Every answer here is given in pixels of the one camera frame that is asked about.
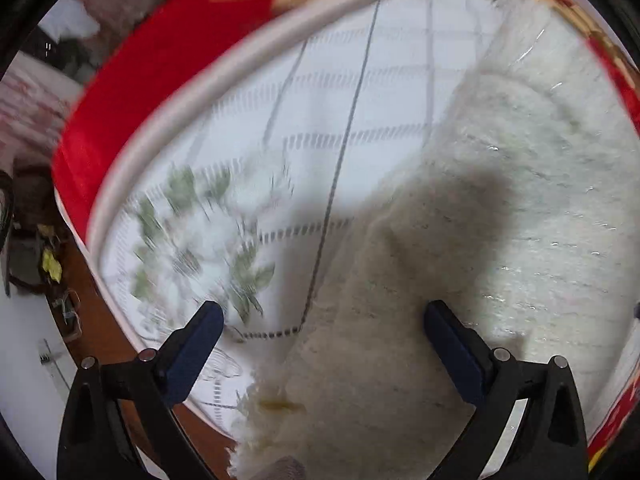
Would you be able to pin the red floral blanket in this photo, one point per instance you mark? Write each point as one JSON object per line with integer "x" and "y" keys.
{"x": 150, "y": 70}

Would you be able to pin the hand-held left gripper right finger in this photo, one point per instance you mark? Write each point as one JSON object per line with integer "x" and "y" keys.
{"x": 452, "y": 352}

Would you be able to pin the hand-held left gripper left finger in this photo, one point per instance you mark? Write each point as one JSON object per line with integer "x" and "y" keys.
{"x": 192, "y": 350}

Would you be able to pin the white fluffy cardigan jacket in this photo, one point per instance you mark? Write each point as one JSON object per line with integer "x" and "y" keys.
{"x": 450, "y": 285}

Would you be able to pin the white diamond patterned cloth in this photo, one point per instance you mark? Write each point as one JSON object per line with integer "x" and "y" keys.
{"x": 300, "y": 110}

